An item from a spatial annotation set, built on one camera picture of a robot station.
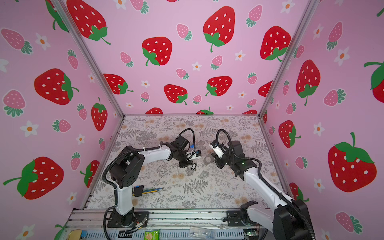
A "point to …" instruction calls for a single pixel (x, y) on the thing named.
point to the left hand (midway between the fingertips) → (192, 161)
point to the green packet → (152, 235)
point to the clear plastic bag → (201, 232)
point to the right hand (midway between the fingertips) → (213, 153)
